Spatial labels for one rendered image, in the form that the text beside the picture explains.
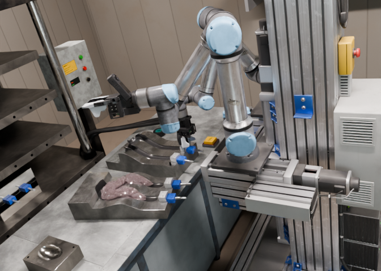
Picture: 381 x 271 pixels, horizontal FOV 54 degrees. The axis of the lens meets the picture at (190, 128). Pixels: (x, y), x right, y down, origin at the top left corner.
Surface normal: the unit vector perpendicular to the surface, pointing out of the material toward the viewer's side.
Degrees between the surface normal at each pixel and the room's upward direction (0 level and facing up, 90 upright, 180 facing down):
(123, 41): 90
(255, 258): 0
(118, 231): 0
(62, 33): 90
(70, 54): 90
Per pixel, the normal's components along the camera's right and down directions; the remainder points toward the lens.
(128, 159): -0.47, 0.49
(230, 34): -0.07, 0.35
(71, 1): 0.87, 0.06
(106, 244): -0.20, -0.87
